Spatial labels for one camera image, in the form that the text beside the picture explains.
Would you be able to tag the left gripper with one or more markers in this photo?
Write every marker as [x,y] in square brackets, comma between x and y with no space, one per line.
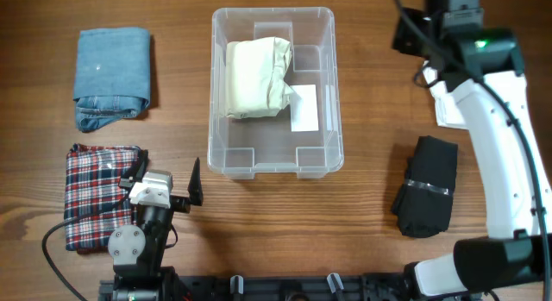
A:
[182,203]

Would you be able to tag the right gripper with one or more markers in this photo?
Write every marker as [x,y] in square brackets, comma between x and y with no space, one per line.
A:
[409,40]

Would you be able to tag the white t-shirt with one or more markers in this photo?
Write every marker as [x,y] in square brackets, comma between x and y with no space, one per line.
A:
[447,114]

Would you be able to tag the cream cloth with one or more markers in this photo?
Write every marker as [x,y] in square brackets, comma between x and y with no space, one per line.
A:
[255,78]

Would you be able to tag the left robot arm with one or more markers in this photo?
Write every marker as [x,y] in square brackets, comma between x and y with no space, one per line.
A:
[137,249]

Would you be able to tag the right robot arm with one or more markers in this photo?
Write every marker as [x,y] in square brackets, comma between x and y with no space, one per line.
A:
[482,69]

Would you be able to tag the folded red plaid shirt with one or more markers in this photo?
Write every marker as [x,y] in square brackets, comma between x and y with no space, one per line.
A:
[93,174]

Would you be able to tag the clear plastic storage bin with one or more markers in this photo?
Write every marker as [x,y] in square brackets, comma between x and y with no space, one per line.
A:
[242,148]

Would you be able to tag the white label in bin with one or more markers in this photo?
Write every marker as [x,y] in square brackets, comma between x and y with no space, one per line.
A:
[303,108]

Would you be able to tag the folded blue denim jeans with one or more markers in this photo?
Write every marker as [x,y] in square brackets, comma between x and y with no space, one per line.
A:
[113,78]

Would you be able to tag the folded black garment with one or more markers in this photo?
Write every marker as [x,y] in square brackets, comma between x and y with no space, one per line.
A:
[424,201]

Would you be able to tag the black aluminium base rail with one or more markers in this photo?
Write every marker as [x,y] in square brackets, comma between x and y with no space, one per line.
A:
[365,287]

